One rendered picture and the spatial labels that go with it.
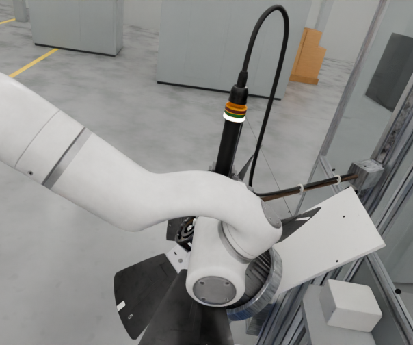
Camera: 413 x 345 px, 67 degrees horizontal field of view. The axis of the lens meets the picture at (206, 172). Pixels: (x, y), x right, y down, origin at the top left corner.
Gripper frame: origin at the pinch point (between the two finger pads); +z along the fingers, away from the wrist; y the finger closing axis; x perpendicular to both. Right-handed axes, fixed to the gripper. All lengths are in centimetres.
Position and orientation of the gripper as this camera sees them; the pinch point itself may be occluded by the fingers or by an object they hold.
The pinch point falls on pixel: (222, 172)
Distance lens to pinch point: 70.2
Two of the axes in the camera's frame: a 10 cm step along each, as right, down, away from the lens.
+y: 9.8, 1.8, 0.2
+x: 1.6, -8.4, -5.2
